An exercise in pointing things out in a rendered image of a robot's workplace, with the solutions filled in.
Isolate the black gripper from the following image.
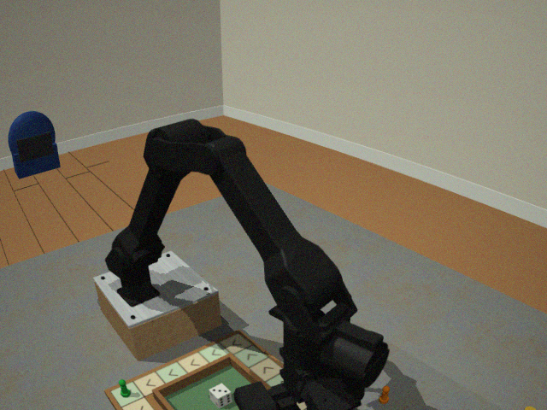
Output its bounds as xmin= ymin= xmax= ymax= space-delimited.
xmin=233 ymin=347 xmax=326 ymax=410

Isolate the orange pawn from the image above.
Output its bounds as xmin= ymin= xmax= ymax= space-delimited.
xmin=379 ymin=385 xmax=390 ymax=404

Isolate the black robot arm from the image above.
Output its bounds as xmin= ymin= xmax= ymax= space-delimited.
xmin=105 ymin=119 xmax=390 ymax=410

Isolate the white die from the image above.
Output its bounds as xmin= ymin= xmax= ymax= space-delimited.
xmin=209 ymin=384 xmax=232 ymax=408

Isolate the green game pawn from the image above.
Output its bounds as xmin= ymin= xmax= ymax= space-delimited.
xmin=119 ymin=379 xmax=131 ymax=398

